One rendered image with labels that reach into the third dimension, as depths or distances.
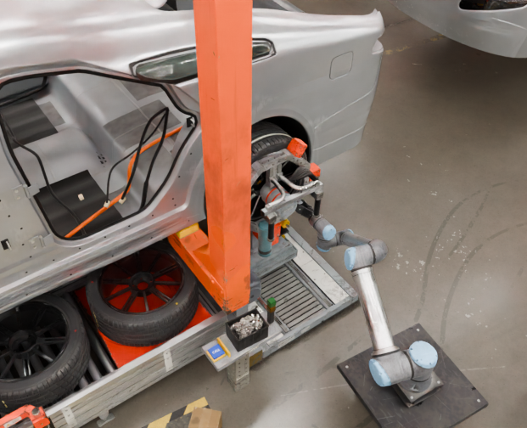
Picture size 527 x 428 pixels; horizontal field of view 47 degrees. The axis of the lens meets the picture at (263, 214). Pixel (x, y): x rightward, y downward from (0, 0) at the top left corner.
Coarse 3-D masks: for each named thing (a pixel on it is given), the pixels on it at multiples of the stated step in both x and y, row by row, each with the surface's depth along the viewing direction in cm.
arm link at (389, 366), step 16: (352, 256) 323; (368, 256) 325; (352, 272) 326; (368, 272) 323; (368, 288) 321; (368, 304) 320; (368, 320) 320; (384, 320) 319; (384, 336) 316; (384, 352) 313; (400, 352) 316; (384, 368) 311; (400, 368) 311; (384, 384) 312
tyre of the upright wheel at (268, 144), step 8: (256, 128) 356; (264, 128) 358; (272, 128) 362; (280, 128) 369; (256, 136) 351; (272, 136) 353; (280, 136) 355; (288, 136) 362; (256, 144) 346; (264, 144) 346; (272, 144) 348; (280, 144) 352; (288, 144) 357; (256, 152) 344; (264, 152) 348; (272, 152) 353; (304, 152) 371; (296, 184) 387
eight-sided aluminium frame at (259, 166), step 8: (280, 152) 350; (288, 152) 351; (256, 160) 345; (264, 160) 346; (272, 160) 345; (280, 160) 348; (296, 160) 358; (304, 160) 362; (256, 168) 342; (264, 168) 343; (256, 176) 344; (304, 184) 377; (296, 192) 385; (296, 200) 383; (256, 224) 378; (256, 232) 377
